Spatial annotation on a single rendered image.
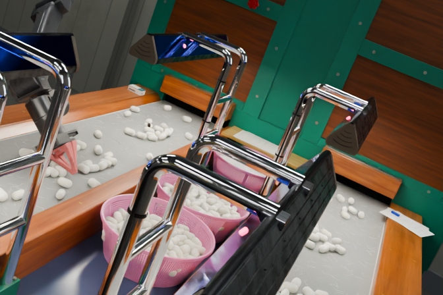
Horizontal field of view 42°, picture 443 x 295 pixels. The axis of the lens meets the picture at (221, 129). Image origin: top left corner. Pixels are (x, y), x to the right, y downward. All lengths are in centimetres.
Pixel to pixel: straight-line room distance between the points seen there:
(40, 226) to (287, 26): 133
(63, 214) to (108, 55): 334
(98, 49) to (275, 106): 256
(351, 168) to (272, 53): 52
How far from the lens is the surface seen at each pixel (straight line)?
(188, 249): 132
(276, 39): 221
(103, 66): 455
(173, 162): 69
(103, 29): 457
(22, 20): 538
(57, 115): 95
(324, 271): 151
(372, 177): 215
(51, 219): 122
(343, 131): 140
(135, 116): 208
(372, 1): 216
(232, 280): 51
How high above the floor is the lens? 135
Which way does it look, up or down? 15 degrees down
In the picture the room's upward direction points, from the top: 21 degrees clockwise
